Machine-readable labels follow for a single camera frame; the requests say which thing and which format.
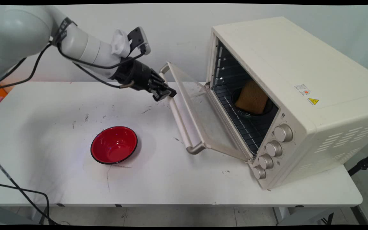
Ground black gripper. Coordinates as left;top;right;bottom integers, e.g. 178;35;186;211
111;59;177;102

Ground glass oven door with handle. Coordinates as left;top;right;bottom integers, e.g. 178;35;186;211
158;61;255;162

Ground red bowl with black rim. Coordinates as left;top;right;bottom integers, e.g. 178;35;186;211
90;126;138;165

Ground black round dish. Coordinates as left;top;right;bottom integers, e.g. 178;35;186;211
231;88;274;119

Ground brown bread slice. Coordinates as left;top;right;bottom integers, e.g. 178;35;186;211
235;80;269;115

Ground large silver oven knob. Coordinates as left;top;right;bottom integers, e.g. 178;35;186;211
274;124;294;143

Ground cream toaster oven body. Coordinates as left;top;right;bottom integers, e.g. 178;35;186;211
206;17;368;191

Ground white label sticker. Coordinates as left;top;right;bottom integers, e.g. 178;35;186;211
294;84;311;96

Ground black tripod leg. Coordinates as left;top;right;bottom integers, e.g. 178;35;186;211
348;149;368;177

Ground black table leg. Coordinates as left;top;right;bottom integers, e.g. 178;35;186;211
350;206;368;226

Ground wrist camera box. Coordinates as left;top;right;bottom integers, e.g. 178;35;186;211
127;27;151;55

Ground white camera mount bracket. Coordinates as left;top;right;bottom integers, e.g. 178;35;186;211
111;29;132;58

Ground wire oven rack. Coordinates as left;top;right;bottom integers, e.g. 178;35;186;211
213;85;279;154

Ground black cable strap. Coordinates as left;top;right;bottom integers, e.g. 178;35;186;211
52;17;78;47

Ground black cable to floor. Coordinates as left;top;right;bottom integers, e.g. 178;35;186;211
0;144;60;226

